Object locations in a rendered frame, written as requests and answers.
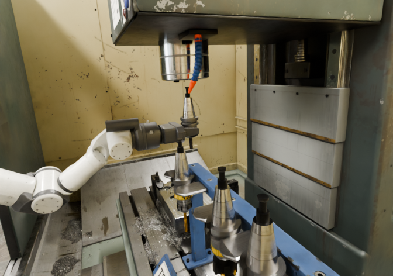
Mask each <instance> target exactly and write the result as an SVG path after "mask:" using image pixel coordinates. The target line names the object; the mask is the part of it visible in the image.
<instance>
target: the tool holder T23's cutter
mask: <svg viewBox="0 0 393 276"><path fill-rule="evenodd" d="M212 267H213V272H214V273H215V275H218V274H220V275H221V276H230V275H231V274H233V273H234V275H236V273H237V263H236V262H234V261H232V260H220V259H218V258H217V256H215V255H213V264H212Z"/></svg>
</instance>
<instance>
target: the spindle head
mask: <svg viewBox="0 0 393 276"><path fill-rule="evenodd" d="M383 1H384V0H132V4H133V14H134V16H133V17H132V19H131V20H130V21H129V16H128V20H126V22H125V24H123V13H122V3H121V0H118V2H119V12H120V19H119V22H118V24H117V26H116V28H115V30H114V26H113V17H112V7H111V0H108V9H109V18H110V23H111V32H112V34H111V37H112V41H113V44H115V46H158V41H160V40H165V39H173V38H179V37H178V35H179V34H181V33H183V32H185V31H187V30H189V29H202V30H218V34H217V35H215V36H213V37H210V38H208V44H209V45H259V44H276V43H282V42H288V41H292V40H298V39H304V38H309V37H314V36H320V35H326V34H330V33H333V32H339V31H347V30H352V29H358V28H362V27H369V26H374V25H380V22H379V21H380V20H381V18H382V7H383Z"/></svg>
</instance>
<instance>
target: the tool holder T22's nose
mask: <svg viewBox="0 0 393 276"><path fill-rule="evenodd" d="M191 207H192V201H191V199H189V200H186V201H179V200H177V209H179V210H180V211H181V212H183V213H185V212H188V211H189V210H190V208H191Z"/></svg>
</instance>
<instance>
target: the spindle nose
mask: <svg viewBox="0 0 393 276"><path fill-rule="evenodd" d="M201 43H202V44H201V45H202V70H201V72H200V74H199V77H198V79H206V78H209V56H208V55H209V44H208V39H206V40H202V41H201ZM158 51H159V58H160V72H161V79H162V80H163V81H179V80H191V77H192V74H193V70H194V66H195V65H194V63H195V41H194V40H179V38H173V39H165V40H160V41H158Z"/></svg>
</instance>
